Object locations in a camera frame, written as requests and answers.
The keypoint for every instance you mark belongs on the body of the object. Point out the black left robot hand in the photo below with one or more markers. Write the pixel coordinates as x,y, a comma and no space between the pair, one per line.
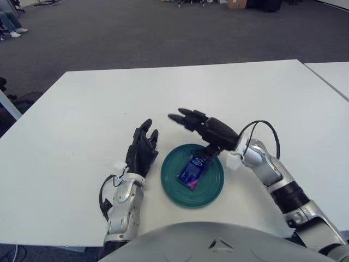
140,157

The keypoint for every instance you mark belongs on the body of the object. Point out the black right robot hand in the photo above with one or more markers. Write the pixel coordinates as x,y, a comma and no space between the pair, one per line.
218,133

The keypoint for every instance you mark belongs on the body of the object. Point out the blue gum pack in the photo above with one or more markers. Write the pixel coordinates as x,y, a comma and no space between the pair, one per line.
192,172

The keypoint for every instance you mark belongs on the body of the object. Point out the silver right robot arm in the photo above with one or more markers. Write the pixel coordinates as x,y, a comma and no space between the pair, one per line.
267,166

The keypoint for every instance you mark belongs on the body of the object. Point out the green round plate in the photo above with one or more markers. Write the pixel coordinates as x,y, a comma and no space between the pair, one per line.
212,188

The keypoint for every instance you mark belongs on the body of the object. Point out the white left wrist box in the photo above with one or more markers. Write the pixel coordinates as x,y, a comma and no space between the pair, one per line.
119,165

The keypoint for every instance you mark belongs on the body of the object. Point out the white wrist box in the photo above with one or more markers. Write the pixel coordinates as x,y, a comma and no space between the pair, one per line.
234,162
119,165

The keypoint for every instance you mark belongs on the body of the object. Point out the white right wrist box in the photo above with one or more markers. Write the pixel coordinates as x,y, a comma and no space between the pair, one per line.
234,162

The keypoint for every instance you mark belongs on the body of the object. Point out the grey robot torso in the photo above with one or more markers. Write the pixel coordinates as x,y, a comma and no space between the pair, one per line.
191,245

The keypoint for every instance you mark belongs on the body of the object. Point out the brown cardboard box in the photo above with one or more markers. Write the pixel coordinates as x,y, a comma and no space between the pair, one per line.
236,3

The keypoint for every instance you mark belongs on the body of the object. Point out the black chair wheel base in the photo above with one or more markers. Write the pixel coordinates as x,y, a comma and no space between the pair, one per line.
190,3

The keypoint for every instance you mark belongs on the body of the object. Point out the black cabinet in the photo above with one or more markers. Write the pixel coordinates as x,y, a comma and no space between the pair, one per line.
266,5

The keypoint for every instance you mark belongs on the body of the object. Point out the white table leg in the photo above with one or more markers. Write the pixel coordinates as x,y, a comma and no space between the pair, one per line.
10,107

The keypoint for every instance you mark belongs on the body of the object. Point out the black office chair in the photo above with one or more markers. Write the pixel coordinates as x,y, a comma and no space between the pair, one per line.
2,82

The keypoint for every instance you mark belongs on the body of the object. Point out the seated person in jeans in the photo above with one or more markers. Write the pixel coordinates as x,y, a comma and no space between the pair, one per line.
11,19

